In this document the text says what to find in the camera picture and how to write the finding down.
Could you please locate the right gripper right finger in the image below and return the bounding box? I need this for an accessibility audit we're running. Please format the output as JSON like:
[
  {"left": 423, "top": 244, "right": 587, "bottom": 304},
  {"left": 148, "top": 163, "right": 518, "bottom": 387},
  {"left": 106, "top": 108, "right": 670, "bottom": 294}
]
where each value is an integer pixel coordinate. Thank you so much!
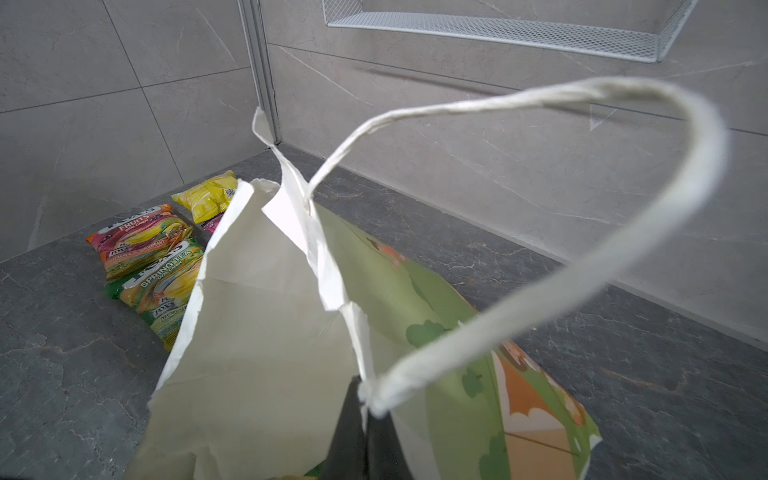
[{"left": 366, "top": 414, "right": 414, "bottom": 480}]

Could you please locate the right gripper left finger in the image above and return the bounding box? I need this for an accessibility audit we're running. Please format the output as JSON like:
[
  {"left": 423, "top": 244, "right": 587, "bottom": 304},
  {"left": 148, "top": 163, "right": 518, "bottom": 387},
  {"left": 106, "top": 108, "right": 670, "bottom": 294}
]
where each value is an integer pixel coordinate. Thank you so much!
[{"left": 319, "top": 376, "right": 367, "bottom": 480}]

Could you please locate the floral paper bag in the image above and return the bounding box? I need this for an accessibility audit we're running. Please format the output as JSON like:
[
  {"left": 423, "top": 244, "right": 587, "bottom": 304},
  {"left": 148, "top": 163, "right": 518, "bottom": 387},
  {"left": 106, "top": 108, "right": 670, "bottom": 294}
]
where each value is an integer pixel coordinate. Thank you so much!
[{"left": 125, "top": 77, "right": 729, "bottom": 479}]

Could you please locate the green apple candy packet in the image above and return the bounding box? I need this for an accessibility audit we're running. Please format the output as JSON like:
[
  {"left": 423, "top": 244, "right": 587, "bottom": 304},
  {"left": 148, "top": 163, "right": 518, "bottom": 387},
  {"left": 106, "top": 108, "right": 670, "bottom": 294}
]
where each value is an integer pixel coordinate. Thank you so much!
[{"left": 105, "top": 238, "right": 205, "bottom": 351}]

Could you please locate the purple snack packet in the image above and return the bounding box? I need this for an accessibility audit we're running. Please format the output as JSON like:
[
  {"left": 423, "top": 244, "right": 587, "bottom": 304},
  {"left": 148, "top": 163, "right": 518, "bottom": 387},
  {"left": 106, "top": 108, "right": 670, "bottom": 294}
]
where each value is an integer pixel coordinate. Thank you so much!
[{"left": 201, "top": 214, "right": 223, "bottom": 234}]

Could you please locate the yellow snack packet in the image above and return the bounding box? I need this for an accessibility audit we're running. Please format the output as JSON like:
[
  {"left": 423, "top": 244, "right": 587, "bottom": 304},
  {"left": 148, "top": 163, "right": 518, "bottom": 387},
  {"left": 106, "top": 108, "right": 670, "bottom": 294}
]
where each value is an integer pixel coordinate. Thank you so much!
[{"left": 171, "top": 170, "right": 238, "bottom": 224}]

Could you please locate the orange blackcurrant candy packet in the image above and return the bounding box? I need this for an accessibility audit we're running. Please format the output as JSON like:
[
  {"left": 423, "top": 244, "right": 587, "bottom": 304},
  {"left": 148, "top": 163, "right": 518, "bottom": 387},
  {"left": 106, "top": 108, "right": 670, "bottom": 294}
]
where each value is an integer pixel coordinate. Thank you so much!
[{"left": 86, "top": 204, "right": 193, "bottom": 282}]

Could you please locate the aluminium frame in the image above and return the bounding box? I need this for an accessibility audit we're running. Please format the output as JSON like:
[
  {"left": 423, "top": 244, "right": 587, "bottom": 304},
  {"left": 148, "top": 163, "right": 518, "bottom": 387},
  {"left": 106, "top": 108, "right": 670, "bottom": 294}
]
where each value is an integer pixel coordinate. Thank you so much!
[{"left": 237, "top": 0, "right": 282, "bottom": 145}]

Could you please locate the white wire mesh basket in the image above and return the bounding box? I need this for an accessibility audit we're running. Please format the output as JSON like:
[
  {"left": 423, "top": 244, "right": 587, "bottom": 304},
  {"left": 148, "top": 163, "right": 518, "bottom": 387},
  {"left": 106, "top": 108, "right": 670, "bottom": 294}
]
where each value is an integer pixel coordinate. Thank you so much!
[{"left": 322, "top": 1, "right": 697, "bottom": 63}]

